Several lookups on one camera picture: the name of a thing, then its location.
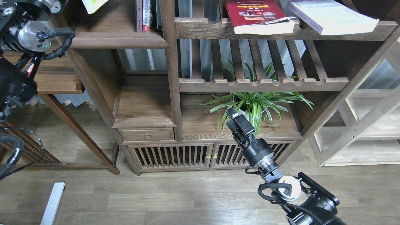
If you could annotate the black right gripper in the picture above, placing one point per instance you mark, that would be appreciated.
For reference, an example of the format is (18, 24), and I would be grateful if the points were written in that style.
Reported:
(256, 151)

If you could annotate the yellow green book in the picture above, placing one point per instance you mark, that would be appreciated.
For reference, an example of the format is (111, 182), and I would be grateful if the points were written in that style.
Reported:
(93, 5)

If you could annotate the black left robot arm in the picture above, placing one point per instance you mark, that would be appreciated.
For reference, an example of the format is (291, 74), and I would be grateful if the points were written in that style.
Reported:
(27, 40)

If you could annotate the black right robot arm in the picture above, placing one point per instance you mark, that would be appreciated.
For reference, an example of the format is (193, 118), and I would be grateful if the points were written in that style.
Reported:
(304, 200)

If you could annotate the light wooden shelf unit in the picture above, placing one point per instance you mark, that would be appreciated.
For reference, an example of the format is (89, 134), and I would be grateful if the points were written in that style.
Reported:
(370, 135)

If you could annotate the potted spider plant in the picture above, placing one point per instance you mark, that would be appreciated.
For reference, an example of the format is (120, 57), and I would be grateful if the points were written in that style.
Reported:
(259, 106)

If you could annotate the right slatted cabinet door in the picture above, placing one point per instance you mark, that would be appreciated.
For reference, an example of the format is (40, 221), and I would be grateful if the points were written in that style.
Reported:
(227, 155)

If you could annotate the slatted cabinet door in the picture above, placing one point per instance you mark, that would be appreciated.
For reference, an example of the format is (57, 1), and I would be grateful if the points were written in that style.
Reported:
(227, 155)
(171, 157)

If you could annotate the left slatted cabinet door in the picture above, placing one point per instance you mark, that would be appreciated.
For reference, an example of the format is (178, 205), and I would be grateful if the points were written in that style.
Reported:
(171, 157)

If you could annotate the dark wooden bookshelf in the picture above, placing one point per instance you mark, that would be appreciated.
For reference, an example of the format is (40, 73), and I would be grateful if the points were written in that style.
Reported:
(134, 80)

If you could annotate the upright dark book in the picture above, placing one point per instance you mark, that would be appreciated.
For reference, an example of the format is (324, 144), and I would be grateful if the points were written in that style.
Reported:
(159, 25)

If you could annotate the upright red white book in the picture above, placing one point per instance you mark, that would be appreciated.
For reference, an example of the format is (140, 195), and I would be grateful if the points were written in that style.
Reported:
(147, 16)

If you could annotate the white lavender book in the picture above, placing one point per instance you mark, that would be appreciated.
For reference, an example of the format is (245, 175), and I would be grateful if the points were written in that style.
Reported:
(329, 17)

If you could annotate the upright pink spine book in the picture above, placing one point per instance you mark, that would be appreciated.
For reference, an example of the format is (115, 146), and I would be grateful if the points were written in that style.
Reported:
(139, 16)

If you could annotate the dark wooden side table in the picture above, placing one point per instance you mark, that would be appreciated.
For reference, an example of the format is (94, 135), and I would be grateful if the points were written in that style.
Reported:
(58, 77)

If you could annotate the dark wooden slatted rack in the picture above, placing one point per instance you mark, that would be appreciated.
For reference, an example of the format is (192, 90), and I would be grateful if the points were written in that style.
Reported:
(26, 151)

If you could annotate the white metal leg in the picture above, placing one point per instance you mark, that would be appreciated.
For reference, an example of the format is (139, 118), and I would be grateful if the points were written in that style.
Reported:
(53, 203)

